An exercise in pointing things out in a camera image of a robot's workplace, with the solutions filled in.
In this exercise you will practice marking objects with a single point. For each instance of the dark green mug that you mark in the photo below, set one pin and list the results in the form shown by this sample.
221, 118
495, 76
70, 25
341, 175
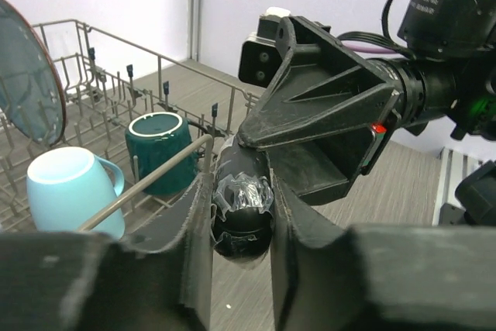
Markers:
153, 139

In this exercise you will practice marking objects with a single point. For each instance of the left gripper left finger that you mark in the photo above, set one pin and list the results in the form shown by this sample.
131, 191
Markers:
158, 278

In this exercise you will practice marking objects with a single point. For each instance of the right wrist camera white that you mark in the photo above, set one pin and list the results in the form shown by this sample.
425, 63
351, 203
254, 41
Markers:
259, 58

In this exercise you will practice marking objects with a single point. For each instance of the metal wire dish rack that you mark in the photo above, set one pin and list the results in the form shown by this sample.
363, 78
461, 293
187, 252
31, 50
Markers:
109, 81

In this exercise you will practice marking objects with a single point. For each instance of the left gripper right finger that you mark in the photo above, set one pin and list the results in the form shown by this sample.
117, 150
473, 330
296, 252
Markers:
377, 277

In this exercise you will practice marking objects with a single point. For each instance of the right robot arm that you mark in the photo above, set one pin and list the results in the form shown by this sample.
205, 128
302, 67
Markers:
442, 64

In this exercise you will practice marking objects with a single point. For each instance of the dark teal plate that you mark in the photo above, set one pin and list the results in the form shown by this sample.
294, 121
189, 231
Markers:
32, 96

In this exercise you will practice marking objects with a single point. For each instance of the light blue mug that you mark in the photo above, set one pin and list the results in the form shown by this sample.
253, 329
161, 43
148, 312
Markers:
68, 185

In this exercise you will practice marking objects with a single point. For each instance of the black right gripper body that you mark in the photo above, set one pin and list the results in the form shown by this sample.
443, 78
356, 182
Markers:
325, 117

